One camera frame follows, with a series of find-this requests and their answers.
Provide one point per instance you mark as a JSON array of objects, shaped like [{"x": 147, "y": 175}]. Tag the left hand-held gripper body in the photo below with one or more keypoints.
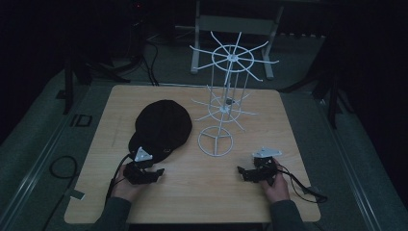
[{"x": 138, "y": 173}]

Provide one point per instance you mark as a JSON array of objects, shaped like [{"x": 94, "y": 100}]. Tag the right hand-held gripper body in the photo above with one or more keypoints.
[{"x": 265, "y": 166}]

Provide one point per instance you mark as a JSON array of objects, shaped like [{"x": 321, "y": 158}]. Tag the black cap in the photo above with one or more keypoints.
[{"x": 163, "y": 125}]

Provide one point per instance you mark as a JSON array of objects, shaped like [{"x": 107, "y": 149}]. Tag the person's left hand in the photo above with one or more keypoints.
[{"x": 123, "y": 191}]

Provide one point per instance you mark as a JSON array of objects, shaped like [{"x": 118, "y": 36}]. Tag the person's right hand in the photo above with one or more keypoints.
[{"x": 277, "y": 191}]

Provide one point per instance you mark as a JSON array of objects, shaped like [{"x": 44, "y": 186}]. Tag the grey tape strip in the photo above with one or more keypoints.
[{"x": 77, "y": 193}]

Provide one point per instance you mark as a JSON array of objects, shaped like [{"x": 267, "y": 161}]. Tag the black tripod stand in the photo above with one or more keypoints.
[
  {"x": 68, "y": 86},
  {"x": 333, "y": 102}
]

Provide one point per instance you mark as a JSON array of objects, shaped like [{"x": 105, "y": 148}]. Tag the white metal stand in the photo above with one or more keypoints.
[{"x": 237, "y": 25}]

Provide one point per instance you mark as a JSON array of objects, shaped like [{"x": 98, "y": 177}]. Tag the dark equipment with red light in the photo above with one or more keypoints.
[{"x": 136, "y": 19}]

